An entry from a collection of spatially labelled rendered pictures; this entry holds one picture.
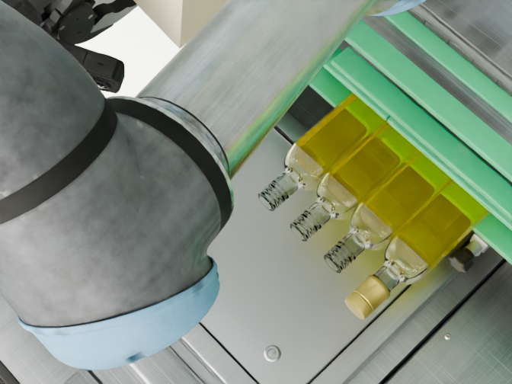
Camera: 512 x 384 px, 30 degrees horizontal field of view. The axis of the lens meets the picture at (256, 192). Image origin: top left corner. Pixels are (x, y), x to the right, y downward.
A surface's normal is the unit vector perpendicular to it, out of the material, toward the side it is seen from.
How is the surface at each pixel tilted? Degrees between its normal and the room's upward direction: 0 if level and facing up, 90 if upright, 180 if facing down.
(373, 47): 90
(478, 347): 90
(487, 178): 90
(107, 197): 105
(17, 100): 98
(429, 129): 90
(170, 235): 112
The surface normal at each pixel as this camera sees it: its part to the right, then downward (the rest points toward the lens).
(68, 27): 0.68, 0.72
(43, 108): 0.54, -0.25
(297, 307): 0.00, -0.41
